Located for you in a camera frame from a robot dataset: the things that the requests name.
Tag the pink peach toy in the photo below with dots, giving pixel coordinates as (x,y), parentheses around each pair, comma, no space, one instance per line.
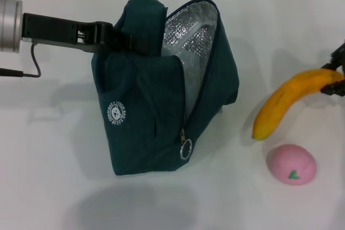
(288,162)

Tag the dark teal insulated lunch bag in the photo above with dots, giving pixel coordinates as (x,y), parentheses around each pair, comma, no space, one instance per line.
(151,100)

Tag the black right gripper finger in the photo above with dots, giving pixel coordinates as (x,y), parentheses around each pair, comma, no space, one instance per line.
(335,88)
(338,61)

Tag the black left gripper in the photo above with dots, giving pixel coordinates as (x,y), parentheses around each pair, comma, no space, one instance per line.
(54,29)

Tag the yellow banana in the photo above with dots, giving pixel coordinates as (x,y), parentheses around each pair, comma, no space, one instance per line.
(280,98)

